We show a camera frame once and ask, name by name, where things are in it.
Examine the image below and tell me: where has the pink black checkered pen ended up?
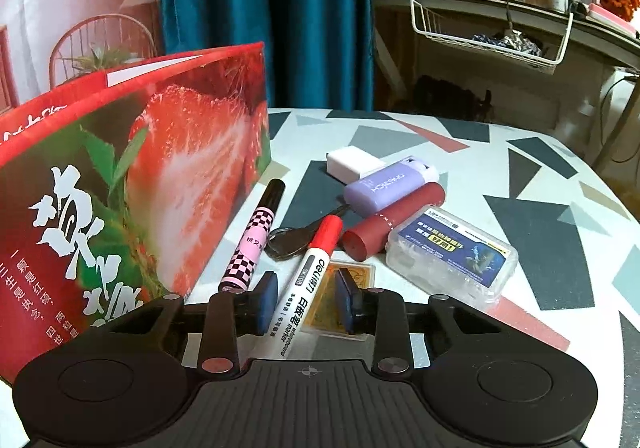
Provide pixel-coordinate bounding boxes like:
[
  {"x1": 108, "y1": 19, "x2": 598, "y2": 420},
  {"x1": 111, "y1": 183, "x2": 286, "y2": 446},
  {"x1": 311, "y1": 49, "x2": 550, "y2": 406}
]
[{"x1": 218, "y1": 179, "x2": 287, "y2": 293}]

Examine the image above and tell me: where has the pink box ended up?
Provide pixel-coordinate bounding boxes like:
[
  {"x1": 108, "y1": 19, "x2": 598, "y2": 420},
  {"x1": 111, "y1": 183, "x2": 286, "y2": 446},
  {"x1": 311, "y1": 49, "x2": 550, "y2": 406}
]
[{"x1": 587, "y1": 2, "x2": 638, "y2": 33}]

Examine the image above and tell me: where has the red strawberry print cardboard box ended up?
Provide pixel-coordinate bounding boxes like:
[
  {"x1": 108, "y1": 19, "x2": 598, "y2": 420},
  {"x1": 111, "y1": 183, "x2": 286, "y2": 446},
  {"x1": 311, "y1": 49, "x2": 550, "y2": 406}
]
[{"x1": 0, "y1": 42, "x2": 273, "y2": 384}]

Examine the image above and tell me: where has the white wire basket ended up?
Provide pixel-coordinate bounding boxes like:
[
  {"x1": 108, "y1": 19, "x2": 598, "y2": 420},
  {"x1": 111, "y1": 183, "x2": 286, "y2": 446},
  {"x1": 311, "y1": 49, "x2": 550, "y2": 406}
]
[{"x1": 407, "y1": 0, "x2": 575, "y2": 74}]

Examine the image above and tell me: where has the clear plastic box blue label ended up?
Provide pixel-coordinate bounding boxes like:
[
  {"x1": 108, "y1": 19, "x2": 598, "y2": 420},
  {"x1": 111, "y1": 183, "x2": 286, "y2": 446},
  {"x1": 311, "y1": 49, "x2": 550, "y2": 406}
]
[{"x1": 385, "y1": 206, "x2": 518, "y2": 307}]

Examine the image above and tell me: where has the dark patterned cloth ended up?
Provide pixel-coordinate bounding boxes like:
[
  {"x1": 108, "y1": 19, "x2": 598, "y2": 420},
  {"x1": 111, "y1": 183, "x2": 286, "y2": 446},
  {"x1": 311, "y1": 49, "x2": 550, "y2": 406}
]
[{"x1": 470, "y1": 28, "x2": 543, "y2": 56}]

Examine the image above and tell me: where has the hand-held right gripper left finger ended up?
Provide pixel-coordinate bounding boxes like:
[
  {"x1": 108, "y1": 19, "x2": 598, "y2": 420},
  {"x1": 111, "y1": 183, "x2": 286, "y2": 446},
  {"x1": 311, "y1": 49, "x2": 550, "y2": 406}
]
[{"x1": 97, "y1": 271, "x2": 279, "y2": 375}]

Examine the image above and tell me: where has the white eraser block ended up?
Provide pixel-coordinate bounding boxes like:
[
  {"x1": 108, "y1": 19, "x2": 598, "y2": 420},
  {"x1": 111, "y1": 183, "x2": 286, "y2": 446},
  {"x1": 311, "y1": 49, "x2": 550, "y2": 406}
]
[{"x1": 326, "y1": 147, "x2": 388, "y2": 181}]

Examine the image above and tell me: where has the red cap whiteboard marker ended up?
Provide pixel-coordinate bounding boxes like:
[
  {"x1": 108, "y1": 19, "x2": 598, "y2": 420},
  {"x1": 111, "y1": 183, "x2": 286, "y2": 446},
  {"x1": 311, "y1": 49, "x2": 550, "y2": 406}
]
[{"x1": 260, "y1": 215, "x2": 345, "y2": 360}]

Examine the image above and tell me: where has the cluttered vanity shelf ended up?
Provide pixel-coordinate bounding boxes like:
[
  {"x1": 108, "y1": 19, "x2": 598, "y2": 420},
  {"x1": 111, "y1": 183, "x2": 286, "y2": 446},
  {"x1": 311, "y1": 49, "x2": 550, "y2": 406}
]
[{"x1": 372, "y1": 0, "x2": 640, "y2": 78}]

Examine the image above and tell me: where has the teal curtain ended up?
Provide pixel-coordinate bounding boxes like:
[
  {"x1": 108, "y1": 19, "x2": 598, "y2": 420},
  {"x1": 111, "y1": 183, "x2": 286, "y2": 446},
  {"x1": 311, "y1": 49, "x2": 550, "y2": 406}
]
[{"x1": 156, "y1": 0, "x2": 376, "y2": 113}]

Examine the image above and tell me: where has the dark bag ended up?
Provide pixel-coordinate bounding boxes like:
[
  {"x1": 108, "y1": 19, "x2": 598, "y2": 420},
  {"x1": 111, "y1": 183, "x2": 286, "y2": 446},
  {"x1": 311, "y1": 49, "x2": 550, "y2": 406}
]
[{"x1": 410, "y1": 75, "x2": 493, "y2": 121}]

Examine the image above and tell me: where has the dark red lipstick tube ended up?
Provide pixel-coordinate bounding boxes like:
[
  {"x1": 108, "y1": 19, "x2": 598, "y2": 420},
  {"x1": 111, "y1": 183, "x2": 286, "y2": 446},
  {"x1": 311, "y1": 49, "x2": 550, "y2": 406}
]
[{"x1": 342, "y1": 182, "x2": 446, "y2": 263}]

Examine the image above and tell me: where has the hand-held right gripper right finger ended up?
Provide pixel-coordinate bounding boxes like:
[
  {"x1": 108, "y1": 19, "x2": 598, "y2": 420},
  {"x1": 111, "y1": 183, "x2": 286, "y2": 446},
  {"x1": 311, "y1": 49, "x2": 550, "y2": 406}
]
[{"x1": 334, "y1": 268, "x2": 508, "y2": 374}]

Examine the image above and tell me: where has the yellow card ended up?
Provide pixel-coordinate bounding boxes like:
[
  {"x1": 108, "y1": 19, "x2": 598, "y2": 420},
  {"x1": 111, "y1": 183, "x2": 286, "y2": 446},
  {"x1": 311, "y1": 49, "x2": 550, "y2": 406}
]
[{"x1": 305, "y1": 262, "x2": 376, "y2": 340}]

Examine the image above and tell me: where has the grey key with ring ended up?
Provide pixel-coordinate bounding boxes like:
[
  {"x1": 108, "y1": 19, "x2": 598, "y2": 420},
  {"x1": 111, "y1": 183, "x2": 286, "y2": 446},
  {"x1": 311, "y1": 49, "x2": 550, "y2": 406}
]
[{"x1": 266, "y1": 205, "x2": 351, "y2": 261}]

